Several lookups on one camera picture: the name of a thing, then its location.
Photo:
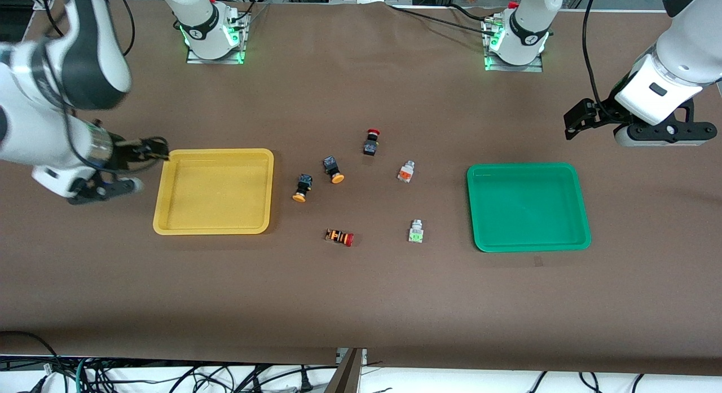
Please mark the red button orange striped body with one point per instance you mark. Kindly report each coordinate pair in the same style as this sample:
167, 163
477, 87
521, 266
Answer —
339, 237

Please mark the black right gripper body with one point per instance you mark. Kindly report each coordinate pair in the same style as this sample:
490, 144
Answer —
125, 152

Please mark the yellow plastic tray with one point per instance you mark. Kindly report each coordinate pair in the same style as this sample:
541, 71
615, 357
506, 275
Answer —
214, 212

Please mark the red push button black body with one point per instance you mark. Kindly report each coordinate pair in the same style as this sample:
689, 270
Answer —
370, 145

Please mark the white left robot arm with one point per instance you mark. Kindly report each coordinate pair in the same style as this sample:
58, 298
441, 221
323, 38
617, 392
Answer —
677, 60

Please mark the brown table support beam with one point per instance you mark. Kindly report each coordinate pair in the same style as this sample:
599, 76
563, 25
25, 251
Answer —
348, 373

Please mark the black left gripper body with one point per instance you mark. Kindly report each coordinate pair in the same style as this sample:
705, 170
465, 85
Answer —
599, 113

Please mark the black power plug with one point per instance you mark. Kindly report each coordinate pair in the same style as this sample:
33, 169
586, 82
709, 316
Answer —
305, 385

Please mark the green and white push button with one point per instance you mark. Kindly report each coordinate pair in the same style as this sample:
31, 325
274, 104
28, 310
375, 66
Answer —
416, 232

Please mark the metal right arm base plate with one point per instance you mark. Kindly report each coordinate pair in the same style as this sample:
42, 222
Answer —
217, 60

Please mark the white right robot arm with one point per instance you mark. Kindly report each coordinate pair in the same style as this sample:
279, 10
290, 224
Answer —
34, 128

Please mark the yellow push button black body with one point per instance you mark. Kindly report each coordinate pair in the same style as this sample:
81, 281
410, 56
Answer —
300, 190
334, 170

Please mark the green plastic tray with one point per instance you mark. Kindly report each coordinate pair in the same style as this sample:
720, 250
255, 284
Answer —
530, 212

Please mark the orange and white push button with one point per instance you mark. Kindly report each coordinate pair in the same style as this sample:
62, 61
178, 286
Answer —
405, 172

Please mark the brown table cover sheet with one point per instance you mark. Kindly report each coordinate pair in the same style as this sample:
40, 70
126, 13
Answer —
361, 303

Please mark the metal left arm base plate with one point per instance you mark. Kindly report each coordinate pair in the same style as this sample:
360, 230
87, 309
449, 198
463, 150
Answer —
519, 67

